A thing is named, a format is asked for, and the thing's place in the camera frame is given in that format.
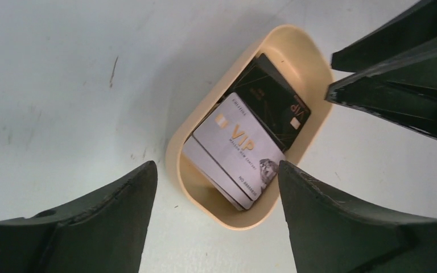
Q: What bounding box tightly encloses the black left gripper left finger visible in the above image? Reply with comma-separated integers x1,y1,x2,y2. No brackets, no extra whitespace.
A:
0,161,158,272

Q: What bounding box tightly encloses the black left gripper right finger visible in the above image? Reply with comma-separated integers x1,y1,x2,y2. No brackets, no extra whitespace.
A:
278,161,437,272

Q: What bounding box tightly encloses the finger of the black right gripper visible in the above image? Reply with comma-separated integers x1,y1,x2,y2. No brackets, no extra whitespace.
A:
324,42,437,140
331,1,437,72

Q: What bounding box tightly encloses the beige oval card tray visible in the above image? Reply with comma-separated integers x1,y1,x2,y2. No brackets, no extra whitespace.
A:
164,24,333,230

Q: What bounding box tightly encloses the silver VIP card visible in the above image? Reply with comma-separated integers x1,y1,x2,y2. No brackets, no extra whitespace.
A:
191,93,285,202

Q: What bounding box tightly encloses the black VIP card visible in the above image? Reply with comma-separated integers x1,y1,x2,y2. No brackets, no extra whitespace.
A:
219,53,311,152

